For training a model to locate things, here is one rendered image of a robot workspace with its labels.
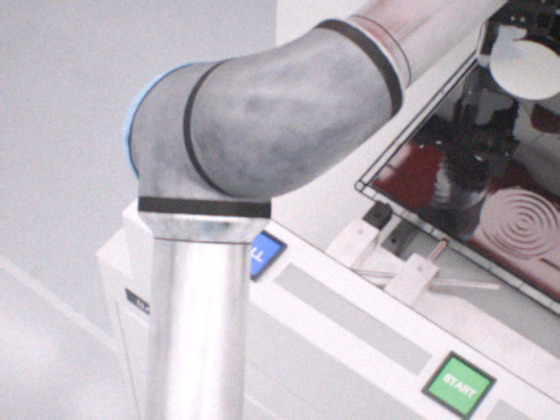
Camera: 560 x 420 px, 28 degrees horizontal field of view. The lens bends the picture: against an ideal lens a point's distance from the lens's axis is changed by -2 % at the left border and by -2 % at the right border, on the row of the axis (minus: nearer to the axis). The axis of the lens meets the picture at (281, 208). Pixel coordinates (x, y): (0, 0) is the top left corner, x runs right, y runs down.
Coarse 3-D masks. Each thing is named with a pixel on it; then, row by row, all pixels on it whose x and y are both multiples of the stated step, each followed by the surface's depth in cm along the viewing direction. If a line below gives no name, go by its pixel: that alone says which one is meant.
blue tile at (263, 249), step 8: (256, 240) 118; (264, 240) 118; (272, 240) 119; (256, 248) 118; (264, 248) 118; (272, 248) 118; (256, 256) 117; (264, 256) 117; (272, 256) 117; (256, 264) 117; (264, 264) 117; (256, 272) 116
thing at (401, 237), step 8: (400, 224) 134; (408, 224) 134; (392, 232) 133; (400, 232) 133; (408, 232) 133; (416, 232) 135; (384, 240) 133; (392, 240) 132; (400, 240) 133; (408, 240) 134; (384, 248) 132; (392, 248) 132; (400, 248) 133
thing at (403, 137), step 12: (468, 60) 142; (456, 72) 141; (444, 84) 140; (456, 84) 141; (432, 96) 139; (444, 96) 139; (432, 108) 138; (420, 120) 136; (408, 132) 135; (396, 144) 134; (384, 156) 133; (372, 168) 132; (360, 180) 131
